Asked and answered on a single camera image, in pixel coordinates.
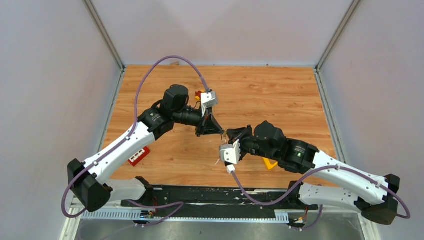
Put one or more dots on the large keyring with keys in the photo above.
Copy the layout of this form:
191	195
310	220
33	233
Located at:
224	138

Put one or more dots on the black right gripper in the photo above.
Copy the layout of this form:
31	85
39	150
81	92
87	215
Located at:
241	133

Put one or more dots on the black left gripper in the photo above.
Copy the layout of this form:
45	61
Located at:
209	125

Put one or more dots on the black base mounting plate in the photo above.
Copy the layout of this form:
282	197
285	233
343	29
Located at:
211	202

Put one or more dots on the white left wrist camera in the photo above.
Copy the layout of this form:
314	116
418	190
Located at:
208	100

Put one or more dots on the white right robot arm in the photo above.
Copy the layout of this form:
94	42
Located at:
371	195

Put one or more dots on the red lego toy car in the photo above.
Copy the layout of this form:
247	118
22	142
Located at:
198	96

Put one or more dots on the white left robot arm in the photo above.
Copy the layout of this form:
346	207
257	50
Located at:
90	179

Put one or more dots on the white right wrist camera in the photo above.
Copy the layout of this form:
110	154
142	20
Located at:
230	155

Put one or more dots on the red lego brick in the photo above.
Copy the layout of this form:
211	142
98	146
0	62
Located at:
139	156

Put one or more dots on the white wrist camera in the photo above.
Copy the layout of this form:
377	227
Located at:
230	155
208	100

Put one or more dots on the yellow triangle block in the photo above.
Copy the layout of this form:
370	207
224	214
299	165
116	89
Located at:
269	164

